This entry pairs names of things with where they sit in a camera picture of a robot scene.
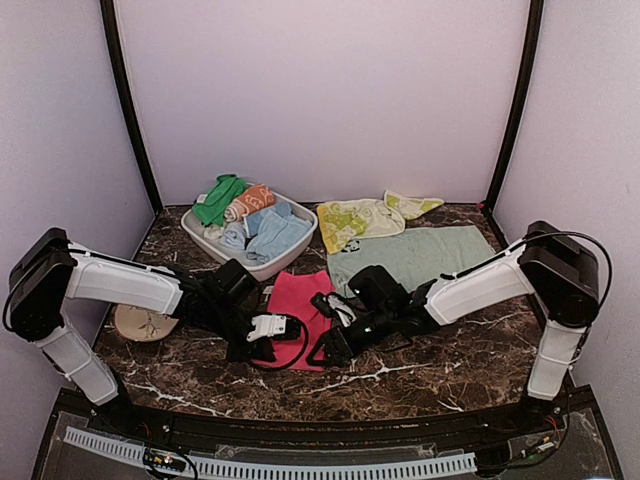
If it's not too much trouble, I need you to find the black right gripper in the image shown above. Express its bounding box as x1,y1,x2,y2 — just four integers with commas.
307,305,396,365

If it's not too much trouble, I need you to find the pink microfibre towel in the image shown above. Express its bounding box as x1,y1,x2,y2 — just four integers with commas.
252,270,334,372

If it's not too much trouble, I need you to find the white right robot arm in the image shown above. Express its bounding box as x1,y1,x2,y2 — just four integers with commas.
306,221,612,434

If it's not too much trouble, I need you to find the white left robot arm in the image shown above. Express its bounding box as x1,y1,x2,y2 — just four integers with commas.
1,228,275,436

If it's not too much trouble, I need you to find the grey plastic basin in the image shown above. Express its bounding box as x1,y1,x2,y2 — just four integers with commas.
180,191,318,282

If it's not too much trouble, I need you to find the small blue rolled towel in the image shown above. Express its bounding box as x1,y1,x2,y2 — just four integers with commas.
220,222,249,262

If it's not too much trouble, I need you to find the light blue rolled towel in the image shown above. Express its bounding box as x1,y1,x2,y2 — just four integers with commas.
242,202,312,265

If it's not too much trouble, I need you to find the green rolled towel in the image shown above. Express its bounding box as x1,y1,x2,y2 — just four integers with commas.
192,174,248,227

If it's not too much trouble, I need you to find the round painted ceramic plate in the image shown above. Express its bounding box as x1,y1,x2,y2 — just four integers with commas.
114,304,179,343

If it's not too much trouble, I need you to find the orange rolled towel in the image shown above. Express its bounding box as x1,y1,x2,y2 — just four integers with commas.
223,184,275,223

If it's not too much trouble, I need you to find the yellow green patterned towel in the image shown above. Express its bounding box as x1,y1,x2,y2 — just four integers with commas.
316,190,445,254

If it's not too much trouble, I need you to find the mint green panda towel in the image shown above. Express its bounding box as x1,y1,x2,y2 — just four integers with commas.
327,226,495,297

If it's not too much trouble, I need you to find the black left camera cable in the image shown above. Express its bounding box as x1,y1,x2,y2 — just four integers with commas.
249,319,309,372

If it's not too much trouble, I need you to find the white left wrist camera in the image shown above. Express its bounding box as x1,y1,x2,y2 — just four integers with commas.
246,314,287,342

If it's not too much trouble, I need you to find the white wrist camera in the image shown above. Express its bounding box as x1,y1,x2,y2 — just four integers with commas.
322,293,357,327
246,314,287,342

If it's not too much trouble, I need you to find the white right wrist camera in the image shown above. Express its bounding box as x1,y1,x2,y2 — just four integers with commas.
322,293,357,327

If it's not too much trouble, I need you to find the grey slotted cable duct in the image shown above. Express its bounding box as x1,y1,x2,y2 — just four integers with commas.
63,427,477,479

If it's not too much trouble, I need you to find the black front table rail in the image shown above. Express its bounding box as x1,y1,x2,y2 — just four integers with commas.
54,387,596,451

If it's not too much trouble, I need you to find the black left corner post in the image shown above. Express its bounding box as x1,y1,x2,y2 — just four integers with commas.
99,0,164,216

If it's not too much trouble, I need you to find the black corner post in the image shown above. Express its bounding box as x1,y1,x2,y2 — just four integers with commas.
483,0,545,215
99,0,164,216

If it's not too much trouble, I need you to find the black right corner post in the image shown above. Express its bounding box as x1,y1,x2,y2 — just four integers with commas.
483,0,545,215

